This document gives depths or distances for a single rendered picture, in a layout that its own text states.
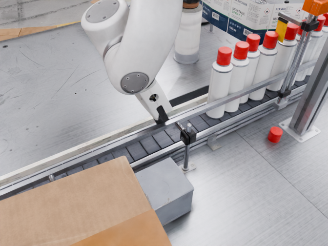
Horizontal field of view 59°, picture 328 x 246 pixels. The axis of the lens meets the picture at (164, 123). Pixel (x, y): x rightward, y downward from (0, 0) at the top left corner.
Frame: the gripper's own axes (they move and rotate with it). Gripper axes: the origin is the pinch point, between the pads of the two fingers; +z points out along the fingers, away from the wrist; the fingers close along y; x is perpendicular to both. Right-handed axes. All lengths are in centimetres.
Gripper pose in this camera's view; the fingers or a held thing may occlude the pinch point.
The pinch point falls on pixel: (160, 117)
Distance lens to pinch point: 71.8
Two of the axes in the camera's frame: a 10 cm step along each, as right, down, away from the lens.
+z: 3.0, 5.4, 7.9
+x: -8.1, 5.8, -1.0
